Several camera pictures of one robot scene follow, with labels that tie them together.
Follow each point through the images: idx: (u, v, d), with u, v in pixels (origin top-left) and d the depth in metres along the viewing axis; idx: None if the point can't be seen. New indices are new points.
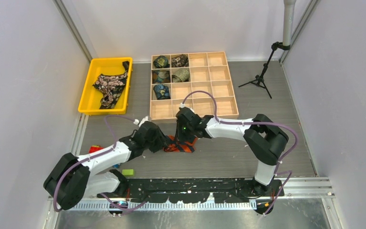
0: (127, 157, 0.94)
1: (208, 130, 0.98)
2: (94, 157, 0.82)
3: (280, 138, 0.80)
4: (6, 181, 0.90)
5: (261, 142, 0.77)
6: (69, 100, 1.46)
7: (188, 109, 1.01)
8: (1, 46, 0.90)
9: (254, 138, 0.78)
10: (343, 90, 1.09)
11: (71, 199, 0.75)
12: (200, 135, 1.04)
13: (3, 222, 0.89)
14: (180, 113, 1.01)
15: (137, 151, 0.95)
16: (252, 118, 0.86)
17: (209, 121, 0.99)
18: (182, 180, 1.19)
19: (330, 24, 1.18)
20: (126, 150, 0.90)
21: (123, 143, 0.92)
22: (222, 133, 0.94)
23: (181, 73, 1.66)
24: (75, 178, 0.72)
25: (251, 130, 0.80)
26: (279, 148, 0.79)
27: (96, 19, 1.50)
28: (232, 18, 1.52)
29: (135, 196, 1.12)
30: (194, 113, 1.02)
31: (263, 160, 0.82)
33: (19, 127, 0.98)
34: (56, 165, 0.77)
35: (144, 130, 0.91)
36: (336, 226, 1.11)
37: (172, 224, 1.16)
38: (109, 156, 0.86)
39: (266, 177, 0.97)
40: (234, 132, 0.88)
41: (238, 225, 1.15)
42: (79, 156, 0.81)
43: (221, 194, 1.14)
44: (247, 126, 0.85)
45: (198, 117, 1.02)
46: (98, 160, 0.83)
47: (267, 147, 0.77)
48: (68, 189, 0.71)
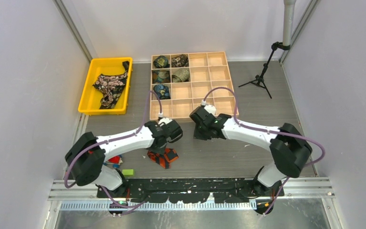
0: (148, 143, 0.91)
1: (225, 132, 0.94)
2: (113, 140, 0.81)
3: (304, 150, 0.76)
4: (7, 182, 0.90)
5: (288, 154, 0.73)
6: (69, 100, 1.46)
7: (201, 109, 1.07)
8: (1, 46, 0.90)
9: (281, 149, 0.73)
10: (343, 90, 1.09)
11: (86, 177, 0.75)
12: (215, 135, 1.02)
13: (3, 222, 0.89)
14: (194, 112, 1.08)
15: (160, 140, 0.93)
16: (278, 126, 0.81)
17: (227, 123, 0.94)
18: (182, 180, 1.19)
19: (330, 24, 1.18)
20: (149, 137, 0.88)
21: (149, 128, 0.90)
22: (241, 136, 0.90)
23: (181, 73, 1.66)
24: (91, 160, 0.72)
25: (277, 140, 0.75)
26: (303, 161, 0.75)
27: (96, 19, 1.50)
28: (232, 18, 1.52)
29: (135, 196, 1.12)
30: (208, 112, 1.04)
31: (282, 171, 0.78)
33: (20, 126, 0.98)
34: (76, 142, 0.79)
35: (174, 126, 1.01)
36: (336, 226, 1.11)
37: (172, 224, 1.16)
38: (130, 140, 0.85)
39: (269, 179, 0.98)
40: (258, 139, 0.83)
41: (238, 225, 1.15)
42: (98, 136, 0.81)
43: (221, 194, 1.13)
44: (273, 134, 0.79)
45: (212, 116, 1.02)
46: (116, 143, 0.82)
47: (292, 159, 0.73)
48: (83, 169, 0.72)
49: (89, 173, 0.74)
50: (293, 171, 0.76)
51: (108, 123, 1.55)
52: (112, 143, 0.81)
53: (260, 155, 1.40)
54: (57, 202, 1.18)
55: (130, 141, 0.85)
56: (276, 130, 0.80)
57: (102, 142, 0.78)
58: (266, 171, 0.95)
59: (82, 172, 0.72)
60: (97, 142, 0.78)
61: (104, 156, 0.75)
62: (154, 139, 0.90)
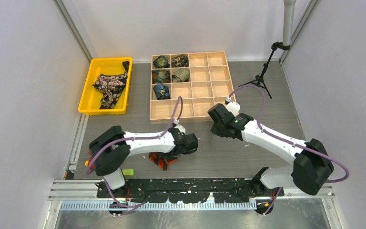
0: (167, 150, 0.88)
1: (244, 134, 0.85)
2: (138, 139, 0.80)
3: (327, 169, 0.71)
4: (7, 181, 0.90)
5: (310, 171, 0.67)
6: (69, 100, 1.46)
7: (221, 105, 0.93)
8: (1, 46, 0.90)
9: (306, 166, 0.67)
10: (343, 90, 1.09)
11: (106, 169, 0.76)
12: (231, 136, 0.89)
13: (3, 222, 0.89)
14: (212, 109, 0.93)
15: (179, 149, 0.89)
16: (305, 140, 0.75)
17: (248, 124, 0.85)
18: (182, 180, 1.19)
19: (330, 24, 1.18)
20: (171, 143, 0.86)
21: (172, 135, 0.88)
22: (260, 142, 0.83)
23: (181, 73, 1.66)
24: (116, 153, 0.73)
25: (303, 155, 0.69)
26: (323, 180, 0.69)
27: (96, 19, 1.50)
28: (232, 18, 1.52)
29: (135, 196, 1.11)
30: (227, 110, 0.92)
31: (299, 186, 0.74)
33: (20, 126, 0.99)
34: (105, 132, 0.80)
35: (192, 139, 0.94)
36: (336, 226, 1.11)
37: (172, 224, 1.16)
38: (154, 142, 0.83)
39: (272, 182, 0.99)
40: (279, 150, 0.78)
41: (238, 225, 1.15)
42: (126, 131, 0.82)
43: (221, 194, 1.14)
44: (299, 148, 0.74)
45: (232, 115, 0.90)
46: (141, 142, 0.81)
47: (315, 177, 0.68)
48: (105, 160, 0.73)
49: (110, 166, 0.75)
50: (310, 188, 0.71)
51: (108, 123, 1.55)
52: (137, 141, 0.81)
53: (260, 155, 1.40)
54: (57, 202, 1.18)
55: (154, 143, 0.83)
56: (302, 144, 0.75)
57: (128, 139, 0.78)
58: (272, 175, 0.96)
59: (104, 163, 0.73)
60: (124, 137, 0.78)
61: (127, 152, 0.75)
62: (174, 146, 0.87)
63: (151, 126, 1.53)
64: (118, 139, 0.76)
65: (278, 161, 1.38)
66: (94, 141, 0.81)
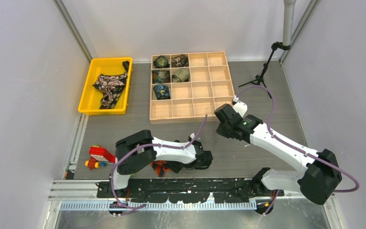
0: (187, 161, 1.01)
1: (252, 137, 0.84)
2: (165, 147, 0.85)
3: (336, 180, 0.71)
4: (7, 181, 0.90)
5: (321, 183, 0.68)
6: (69, 100, 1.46)
7: (228, 105, 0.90)
8: (1, 45, 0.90)
9: (317, 177, 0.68)
10: (343, 89, 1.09)
11: (128, 170, 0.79)
12: (238, 138, 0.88)
13: (3, 222, 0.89)
14: (218, 109, 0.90)
15: (198, 162, 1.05)
16: (317, 151, 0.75)
17: (257, 128, 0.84)
18: (182, 180, 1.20)
19: (330, 24, 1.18)
20: (192, 156, 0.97)
21: (195, 148, 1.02)
22: (269, 147, 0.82)
23: (181, 73, 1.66)
24: (144, 155, 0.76)
25: (314, 166, 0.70)
26: (331, 190, 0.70)
27: (96, 19, 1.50)
28: (232, 18, 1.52)
29: (135, 196, 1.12)
30: (234, 110, 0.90)
31: (307, 194, 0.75)
33: (19, 126, 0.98)
34: (135, 134, 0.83)
35: (208, 157, 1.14)
36: (336, 226, 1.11)
37: (172, 224, 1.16)
38: (178, 151, 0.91)
39: (274, 184, 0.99)
40: (289, 158, 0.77)
41: (238, 225, 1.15)
42: (154, 137, 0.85)
43: (221, 194, 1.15)
44: (310, 158, 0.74)
45: (239, 116, 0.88)
46: (167, 150, 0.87)
47: (324, 188, 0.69)
48: (133, 160, 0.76)
49: (135, 167, 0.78)
50: (319, 198, 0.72)
51: (108, 123, 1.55)
52: (163, 148, 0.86)
53: (260, 155, 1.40)
54: (57, 202, 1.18)
55: (177, 152, 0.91)
56: (315, 154, 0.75)
57: (157, 145, 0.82)
58: (275, 177, 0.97)
59: (129, 163, 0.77)
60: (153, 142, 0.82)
61: (153, 157, 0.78)
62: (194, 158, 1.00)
63: (151, 126, 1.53)
64: (147, 144, 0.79)
65: (278, 161, 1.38)
66: (122, 140, 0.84)
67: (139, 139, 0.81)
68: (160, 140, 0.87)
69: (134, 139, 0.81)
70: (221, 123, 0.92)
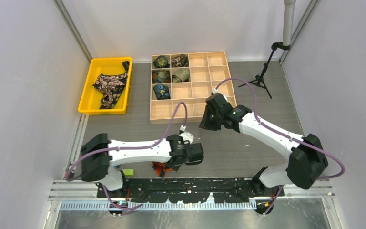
0: (165, 161, 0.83)
1: (241, 126, 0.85)
2: (123, 149, 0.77)
3: (321, 164, 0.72)
4: (7, 181, 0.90)
5: (305, 166, 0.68)
6: (69, 100, 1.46)
7: (220, 95, 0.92)
8: (1, 46, 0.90)
9: (301, 160, 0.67)
10: (343, 89, 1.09)
11: (91, 177, 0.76)
12: (228, 127, 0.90)
13: (3, 222, 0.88)
14: (210, 98, 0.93)
15: (179, 159, 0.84)
16: (302, 135, 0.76)
17: (246, 117, 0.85)
18: (182, 180, 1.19)
19: (330, 24, 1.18)
20: (166, 155, 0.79)
21: (169, 144, 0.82)
22: (258, 136, 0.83)
23: (180, 73, 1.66)
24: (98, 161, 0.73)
25: (299, 150, 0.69)
26: (316, 176, 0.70)
27: (96, 19, 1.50)
28: (232, 18, 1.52)
29: (134, 196, 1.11)
30: (225, 100, 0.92)
31: (292, 179, 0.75)
33: (19, 126, 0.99)
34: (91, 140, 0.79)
35: (197, 150, 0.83)
36: (336, 226, 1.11)
37: (172, 224, 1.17)
38: (143, 152, 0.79)
39: (271, 181, 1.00)
40: (276, 143, 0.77)
41: (238, 225, 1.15)
42: (112, 140, 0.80)
43: (221, 194, 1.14)
44: (295, 142, 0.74)
45: (230, 106, 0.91)
46: (127, 152, 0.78)
47: (308, 172, 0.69)
48: (90, 167, 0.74)
49: (95, 174, 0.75)
50: (303, 183, 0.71)
51: (108, 123, 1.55)
52: (122, 151, 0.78)
53: (260, 155, 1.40)
54: (57, 202, 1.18)
55: (141, 154, 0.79)
56: (299, 139, 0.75)
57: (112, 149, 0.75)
58: (270, 173, 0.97)
59: (87, 170, 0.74)
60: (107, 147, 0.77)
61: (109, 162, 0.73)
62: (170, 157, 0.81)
63: (151, 126, 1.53)
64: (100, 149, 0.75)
65: (278, 161, 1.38)
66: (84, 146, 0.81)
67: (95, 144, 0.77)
68: (120, 143, 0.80)
69: (92, 145, 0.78)
70: (213, 112, 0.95)
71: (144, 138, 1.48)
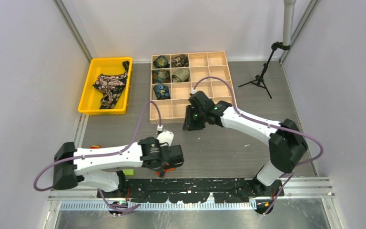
0: (139, 165, 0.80)
1: (223, 120, 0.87)
2: (89, 157, 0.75)
3: (300, 147, 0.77)
4: (7, 181, 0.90)
5: (285, 150, 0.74)
6: (69, 100, 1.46)
7: (200, 92, 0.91)
8: (2, 46, 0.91)
9: (279, 144, 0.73)
10: (343, 90, 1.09)
11: (63, 186, 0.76)
12: (212, 122, 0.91)
13: (3, 222, 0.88)
14: (192, 96, 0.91)
15: (154, 163, 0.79)
16: (279, 121, 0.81)
17: (227, 111, 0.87)
18: (182, 180, 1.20)
19: (330, 24, 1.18)
20: (137, 160, 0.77)
21: (141, 148, 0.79)
22: (239, 127, 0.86)
23: (181, 73, 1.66)
24: (63, 171, 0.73)
25: (277, 135, 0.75)
26: (298, 159, 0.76)
27: (96, 19, 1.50)
28: (232, 18, 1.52)
29: (135, 196, 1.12)
30: (206, 97, 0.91)
31: (276, 165, 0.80)
33: (20, 126, 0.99)
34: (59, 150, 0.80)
35: (175, 152, 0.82)
36: (336, 226, 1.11)
37: (172, 224, 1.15)
38: (113, 159, 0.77)
39: (269, 179, 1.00)
40: (256, 132, 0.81)
41: (238, 225, 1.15)
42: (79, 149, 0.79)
43: (221, 194, 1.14)
44: (273, 129, 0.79)
45: (212, 102, 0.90)
46: (94, 161, 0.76)
47: (288, 155, 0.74)
48: (57, 176, 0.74)
49: (61, 183, 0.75)
50: (287, 167, 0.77)
51: (109, 123, 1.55)
52: (88, 160, 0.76)
53: (260, 155, 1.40)
54: (57, 202, 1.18)
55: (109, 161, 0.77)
56: (277, 124, 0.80)
57: (76, 158, 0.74)
58: (265, 171, 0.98)
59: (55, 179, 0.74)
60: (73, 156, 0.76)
61: (74, 172, 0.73)
62: (143, 161, 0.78)
63: (152, 126, 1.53)
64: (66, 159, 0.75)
65: None
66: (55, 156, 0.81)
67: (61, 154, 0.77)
68: (87, 151, 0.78)
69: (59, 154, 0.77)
70: (196, 109, 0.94)
71: (144, 138, 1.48)
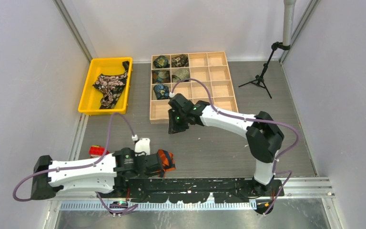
0: (113, 175, 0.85)
1: (203, 119, 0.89)
2: (63, 170, 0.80)
3: (277, 137, 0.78)
4: (7, 181, 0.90)
5: (262, 141, 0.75)
6: (69, 100, 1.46)
7: (179, 94, 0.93)
8: (2, 46, 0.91)
9: (256, 137, 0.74)
10: (343, 89, 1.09)
11: (40, 196, 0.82)
12: (192, 122, 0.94)
13: (3, 223, 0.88)
14: (171, 99, 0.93)
15: (128, 173, 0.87)
16: (254, 114, 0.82)
17: (205, 109, 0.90)
18: (182, 180, 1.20)
19: (330, 24, 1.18)
20: (110, 171, 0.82)
21: (115, 159, 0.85)
22: (218, 124, 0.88)
23: (181, 73, 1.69)
24: (37, 183, 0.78)
25: (253, 128, 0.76)
26: (276, 148, 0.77)
27: (96, 19, 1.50)
28: (232, 18, 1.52)
29: (134, 196, 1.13)
30: (185, 98, 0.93)
31: (257, 156, 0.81)
33: (20, 126, 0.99)
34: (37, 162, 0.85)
35: (151, 161, 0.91)
36: (335, 226, 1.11)
37: (172, 224, 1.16)
38: (86, 171, 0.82)
39: (265, 176, 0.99)
40: (233, 127, 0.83)
41: (238, 225, 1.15)
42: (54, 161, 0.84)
43: (221, 194, 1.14)
44: (249, 122, 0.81)
45: (191, 103, 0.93)
46: (68, 172, 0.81)
47: (266, 146, 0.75)
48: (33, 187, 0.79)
49: (38, 194, 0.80)
50: (267, 157, 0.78)
51: (109, 123, 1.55)
52: (63, 172, 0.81)
53: None
54: (57, 202, 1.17)
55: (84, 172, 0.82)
56: (252, 117, 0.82)
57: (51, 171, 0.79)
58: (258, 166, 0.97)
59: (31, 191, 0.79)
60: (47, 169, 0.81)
61: (48, 184, 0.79)
62: (117, 172, 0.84)
63: (151, 126, 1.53)
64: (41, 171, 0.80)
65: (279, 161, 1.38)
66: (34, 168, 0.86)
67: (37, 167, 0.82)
68: (62, 163, 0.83)
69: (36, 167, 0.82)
70: (176, 111, 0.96)
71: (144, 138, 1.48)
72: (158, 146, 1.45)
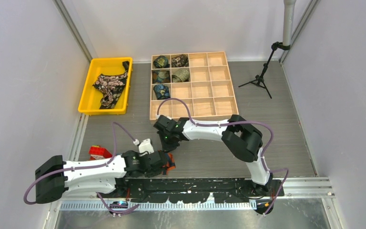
0: (122, 175, 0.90)
1: (186, 134, 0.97)
2: (79, 169, 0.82)
3: (255, 136, 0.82)
4: (6, 182, 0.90)
5: (238, 142, 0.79)
6: (69, 100, 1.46)
7: (163, 116, 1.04)
8: (2, 46, 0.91)
9: (231, 140, 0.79)
10: (343, 89, 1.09)
11: (46, 198, 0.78)
12: (178, 138, 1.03)
13: (3, 222, 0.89)
14: (157, 121, 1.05)
15: (135, 173, 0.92)
16: (228, 119, 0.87)
17: (185, 125, 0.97)
18: (182, 180, 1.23)
19: (330, 24, 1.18)
20: (121, 170, 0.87)
21: (124, 160, 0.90)
22: (200, 135, 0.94)
23: (181, 73, 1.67)
24: (52, 182, 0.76)
25: (228, 131, 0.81)
26: (255, 146, 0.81)
27: (96, 19, 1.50)
28: (232, 18, 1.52)
29: (135, 196, 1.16)
30: (169, 119, 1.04)
31: (240, 158, 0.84)
33: (19, 126, 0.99)
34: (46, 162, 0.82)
35: (155, 159, 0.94)
36: (336, 226, 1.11)
37: (172, 224, 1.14)
38: (100, 171, 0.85)
39: (261, 176, 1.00)
40: (213, 134, 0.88)
41: (238, 225, 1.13)
42: (67, 162, 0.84)
43: (221, 194, 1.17)
44: (224, 127, 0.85)
45: (174, 121, 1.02)
46: (83, 172, 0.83)
47: (243, 146, 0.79)
48: (43, 189, 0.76)
49: (45, 196, 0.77)
50: (249, 157, 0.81)
51: (108, 123, 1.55)
52: (78, 171, 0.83)
53: None
54: (57, 202, 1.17)
55: (98, 171, 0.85)
56: (226, 122, 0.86)
57: (67, 170, 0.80)
58: (250, 169, 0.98)
59: (41, 192, 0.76)
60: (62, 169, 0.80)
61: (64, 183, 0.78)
62: (126, 172, 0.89)
63: (152, 126, 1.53)
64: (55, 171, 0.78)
65: (279, 161, 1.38)
66: (38, 170, 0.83)
67: (49, 167, 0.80)
68: (76, 163, 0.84)
69: (46, 168, 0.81)
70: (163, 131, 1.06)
71: (144, 137, 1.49)
72: (159, 146, 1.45)
